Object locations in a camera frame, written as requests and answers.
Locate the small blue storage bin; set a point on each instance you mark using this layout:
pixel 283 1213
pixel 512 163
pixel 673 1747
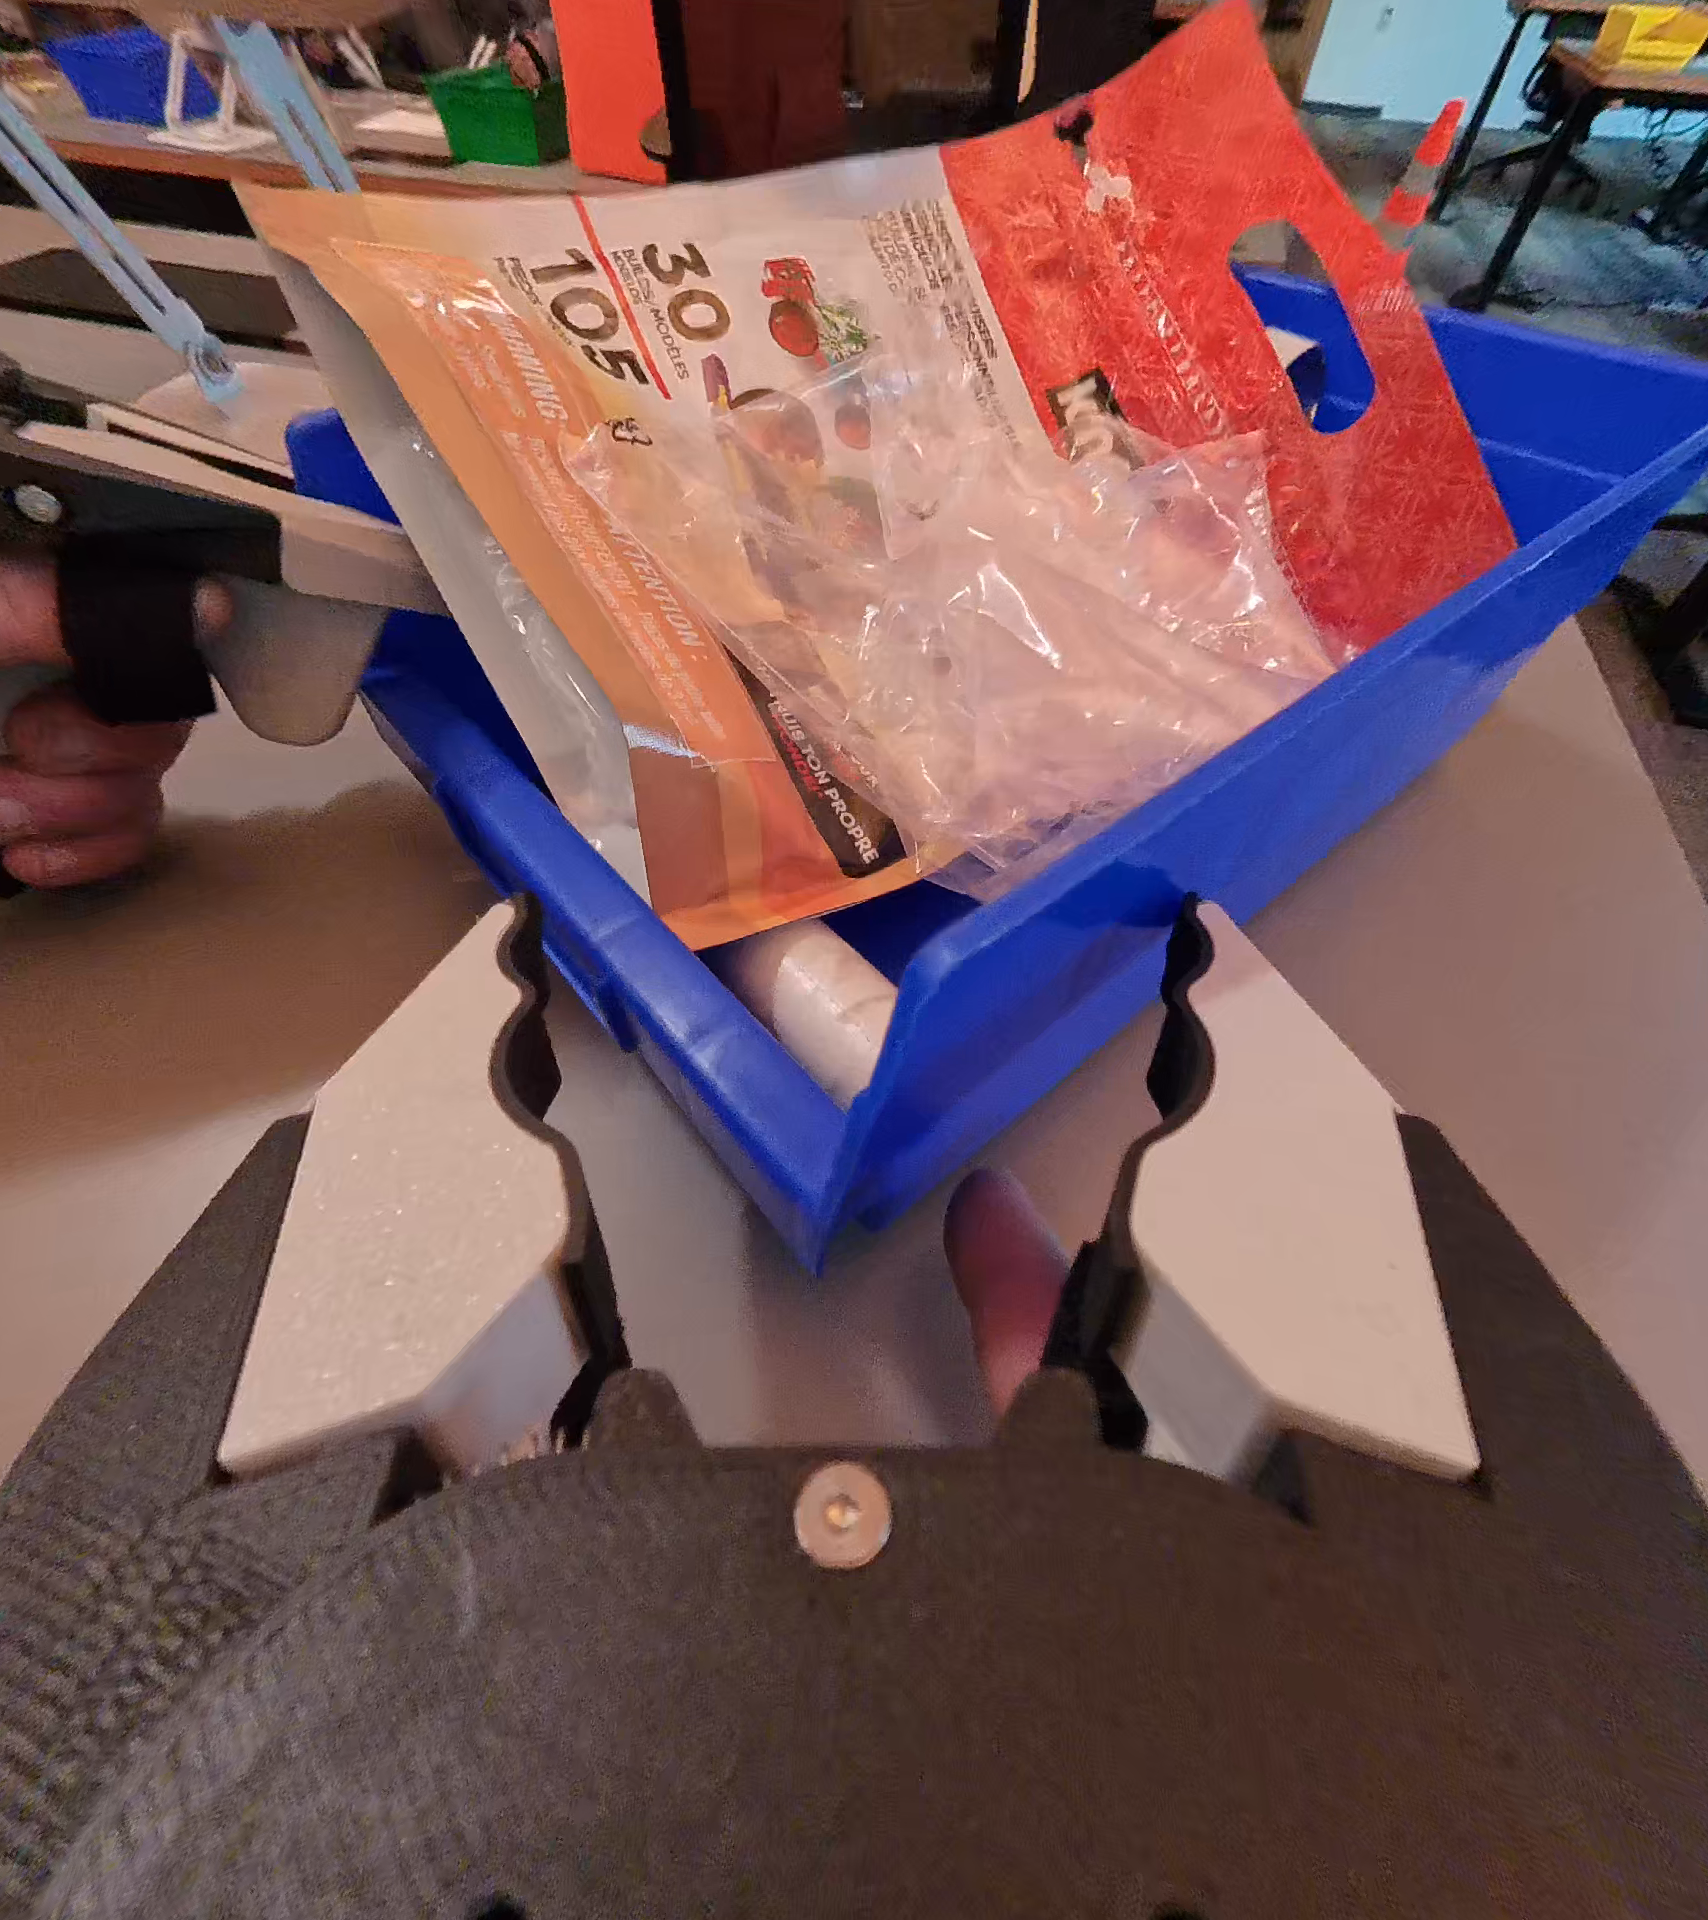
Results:
pixel 119 73

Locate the white paper roll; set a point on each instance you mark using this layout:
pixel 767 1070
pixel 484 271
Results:
pixel 826 1004

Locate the white document stand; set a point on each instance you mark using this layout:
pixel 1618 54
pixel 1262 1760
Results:
pixel 213 368

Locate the person's left hand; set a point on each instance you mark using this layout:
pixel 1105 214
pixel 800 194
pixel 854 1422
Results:
pixel 60 793

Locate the clear display stand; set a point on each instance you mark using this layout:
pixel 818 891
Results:
pixel 210 104

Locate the green storage bin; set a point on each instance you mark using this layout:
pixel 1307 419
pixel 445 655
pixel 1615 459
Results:
pixel 494 122

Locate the clear plastic bag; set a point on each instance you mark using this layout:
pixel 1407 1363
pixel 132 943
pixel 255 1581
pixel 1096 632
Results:
pixel 1021 676

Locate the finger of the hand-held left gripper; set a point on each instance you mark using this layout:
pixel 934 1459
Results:
pixel 345 568

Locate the red white toy packet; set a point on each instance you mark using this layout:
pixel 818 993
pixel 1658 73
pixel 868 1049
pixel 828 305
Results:
pixel 523 453

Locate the orange traffic cone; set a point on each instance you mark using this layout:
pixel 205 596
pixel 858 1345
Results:
pixel 1423 178

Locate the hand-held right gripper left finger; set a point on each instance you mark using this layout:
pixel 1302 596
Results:
pixel 405 1202

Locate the blue plastic bin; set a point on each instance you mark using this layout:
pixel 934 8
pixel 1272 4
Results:
pixel 1245 839

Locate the wooden background desk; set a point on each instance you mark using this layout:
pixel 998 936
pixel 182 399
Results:
pixel 1695 81
pixel 345 160

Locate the yellow storage bin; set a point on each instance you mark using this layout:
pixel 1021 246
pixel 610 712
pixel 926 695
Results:
pixel 1648 36

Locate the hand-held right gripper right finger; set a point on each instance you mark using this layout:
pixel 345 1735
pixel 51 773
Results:
pixel 1273 1202

